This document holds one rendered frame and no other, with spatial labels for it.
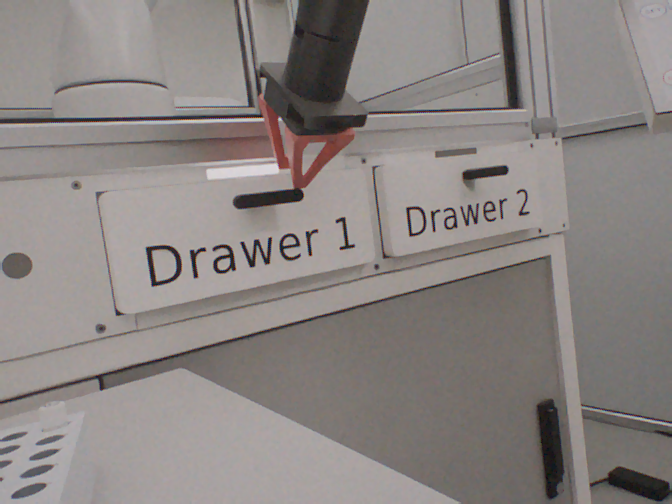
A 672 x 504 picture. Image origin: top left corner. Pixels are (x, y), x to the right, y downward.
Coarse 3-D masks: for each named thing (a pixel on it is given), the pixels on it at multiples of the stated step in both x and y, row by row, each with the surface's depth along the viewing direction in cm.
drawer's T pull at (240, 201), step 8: (256, 192) 55; (264, 192) 55; (272, 192) 56; (280, 192) 56; (288, 192) 57; (296, 192) 57; (240, 200) 54; (248, 200) 54; (256, 200) 55; (264, 200) 55; (272, 200) 56; (280, 200) 56; (288, 200) 57; (296, 200) 57; (240, 208) 54; (248, 208) 55
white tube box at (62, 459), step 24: (0, 432) 31; (24, 432) 31; (48, 432) 30; (72, 432) 29; (0, 456) 27; (24, 456) 27; (48, 456) 28; (72, 456) 26; (0, 480) 25; (24, 480) 24; (48, 480) 24; (72, 480) 25
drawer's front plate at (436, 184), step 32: (448, 160) 74; (480, 160) 78; (512, 160) 81; (384, 192) 68; (416, 192) 71; (448, 192) 74; (480, 192) 78; (512, 192) 81; (384, 224) 69; (416, 224) 71; (448, 224) 74; (480, 224) 78; (512, 224) 81
